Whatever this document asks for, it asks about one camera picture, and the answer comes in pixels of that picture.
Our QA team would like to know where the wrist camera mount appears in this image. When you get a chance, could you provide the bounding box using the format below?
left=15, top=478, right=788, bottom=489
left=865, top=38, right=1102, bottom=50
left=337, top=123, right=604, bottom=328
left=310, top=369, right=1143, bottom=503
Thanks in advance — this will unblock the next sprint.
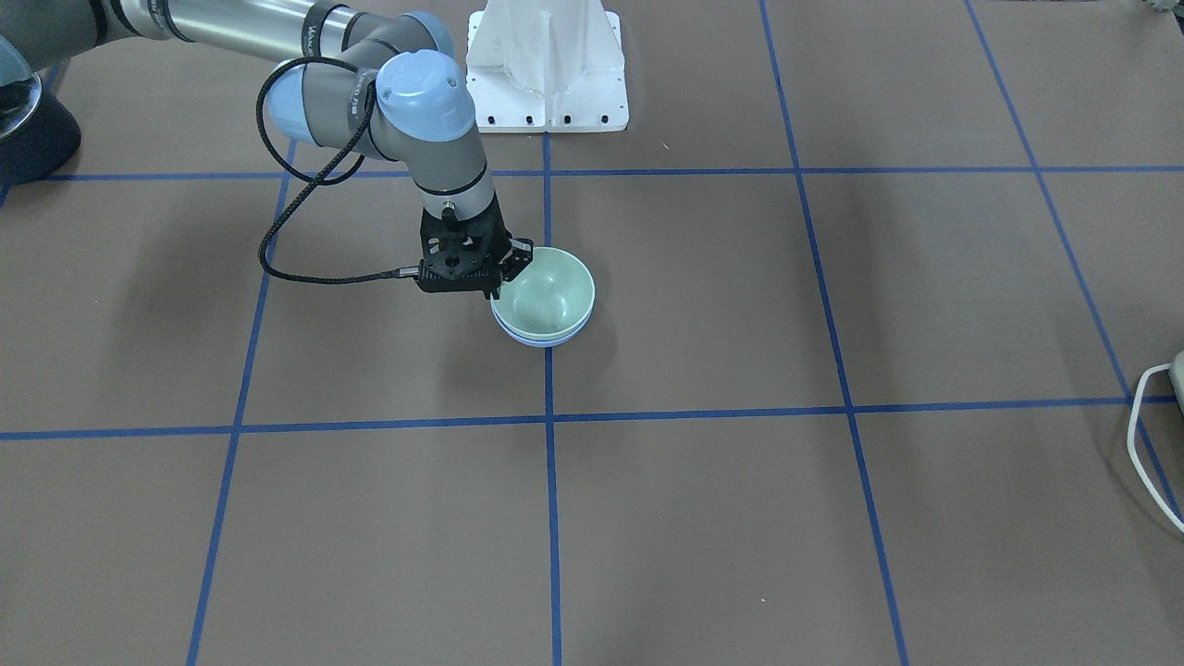
left=412, top=231, right=498, bottom=294

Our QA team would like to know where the white toaster power cord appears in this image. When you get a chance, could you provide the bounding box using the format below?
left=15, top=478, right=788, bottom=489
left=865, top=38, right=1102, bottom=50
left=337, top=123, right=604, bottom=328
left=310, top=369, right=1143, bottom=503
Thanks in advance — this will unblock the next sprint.
left=1127, top=364, right=1184, bottom=536

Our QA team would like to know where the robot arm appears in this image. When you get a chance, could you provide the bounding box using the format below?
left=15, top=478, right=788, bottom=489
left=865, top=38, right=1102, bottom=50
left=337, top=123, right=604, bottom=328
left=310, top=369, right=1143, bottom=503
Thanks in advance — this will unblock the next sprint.
left=1, top=1, right=533, bottom=300

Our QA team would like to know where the green bowl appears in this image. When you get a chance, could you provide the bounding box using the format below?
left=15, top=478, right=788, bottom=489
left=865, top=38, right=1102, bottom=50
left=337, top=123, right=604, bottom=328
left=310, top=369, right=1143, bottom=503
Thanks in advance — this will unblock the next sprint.
left=490, top=246, right=597, bottom=337

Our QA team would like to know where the dark blue saucepan with lid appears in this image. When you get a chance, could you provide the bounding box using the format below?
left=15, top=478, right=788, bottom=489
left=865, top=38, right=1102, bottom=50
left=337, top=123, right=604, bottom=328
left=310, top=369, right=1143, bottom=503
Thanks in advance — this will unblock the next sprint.
left=1, top=37, right=81, bottom=187

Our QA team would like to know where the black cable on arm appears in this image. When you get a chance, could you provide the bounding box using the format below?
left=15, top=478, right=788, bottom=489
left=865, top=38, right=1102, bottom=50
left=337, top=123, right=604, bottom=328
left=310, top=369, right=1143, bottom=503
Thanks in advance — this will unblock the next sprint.
left=255, top=57, right=422, bottom=286

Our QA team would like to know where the blue bowl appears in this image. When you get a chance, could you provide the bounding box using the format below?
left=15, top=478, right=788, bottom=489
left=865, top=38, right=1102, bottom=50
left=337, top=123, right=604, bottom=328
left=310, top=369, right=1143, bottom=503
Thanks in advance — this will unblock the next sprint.
left=493, top=310, right=591, bottom=347

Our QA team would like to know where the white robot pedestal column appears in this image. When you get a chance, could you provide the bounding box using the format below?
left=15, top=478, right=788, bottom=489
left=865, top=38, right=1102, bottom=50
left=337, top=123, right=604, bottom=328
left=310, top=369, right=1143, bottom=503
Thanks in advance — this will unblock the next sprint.
left=465, top=1, right=630, bottom=134

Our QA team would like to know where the silver cream toaster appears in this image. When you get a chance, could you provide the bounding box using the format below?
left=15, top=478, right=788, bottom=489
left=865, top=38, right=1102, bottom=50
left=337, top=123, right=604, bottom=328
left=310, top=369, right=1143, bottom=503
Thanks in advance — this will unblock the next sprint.
left=1167, top=351, right=1184, bottom=414

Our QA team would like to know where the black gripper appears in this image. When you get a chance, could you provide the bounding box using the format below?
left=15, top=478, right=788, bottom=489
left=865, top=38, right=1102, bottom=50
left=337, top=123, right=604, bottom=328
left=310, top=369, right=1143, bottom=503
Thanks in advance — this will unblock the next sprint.
left=420, top=198, right=536, bottom=301

